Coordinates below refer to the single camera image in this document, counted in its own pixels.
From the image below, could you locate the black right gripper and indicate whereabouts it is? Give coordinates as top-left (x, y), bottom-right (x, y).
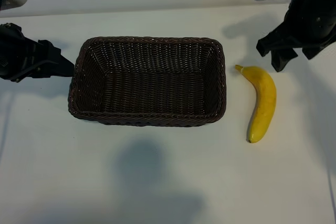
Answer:
top-left (256, 0), bottom-right (336, 72)

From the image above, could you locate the yellow banana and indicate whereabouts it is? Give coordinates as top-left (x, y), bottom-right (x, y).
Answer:
top-left (235, 64), bottom-right (277, 144)

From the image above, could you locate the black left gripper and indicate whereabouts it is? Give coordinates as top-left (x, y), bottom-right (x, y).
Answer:
top-left (0, 23), bottom-right (76, 83)

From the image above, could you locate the dark brown wicker basket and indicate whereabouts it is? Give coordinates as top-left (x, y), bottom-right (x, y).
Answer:
top-left (67, 36), bottom-right (227, 127)

